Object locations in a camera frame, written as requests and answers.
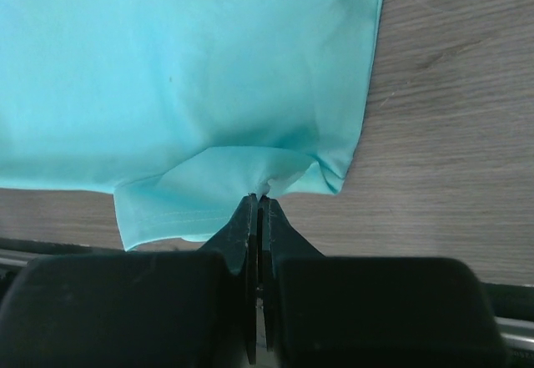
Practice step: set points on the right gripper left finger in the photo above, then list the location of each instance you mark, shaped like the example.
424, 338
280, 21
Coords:
138, 309

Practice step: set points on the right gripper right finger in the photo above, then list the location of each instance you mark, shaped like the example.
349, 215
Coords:
337, 311

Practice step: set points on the aluminium rail frame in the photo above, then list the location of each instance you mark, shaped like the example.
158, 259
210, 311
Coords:
517, 334

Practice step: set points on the teal t shirt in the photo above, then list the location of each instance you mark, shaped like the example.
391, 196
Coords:
180, 108

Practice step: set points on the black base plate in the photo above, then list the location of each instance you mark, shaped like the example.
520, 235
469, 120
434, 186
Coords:
16, 253

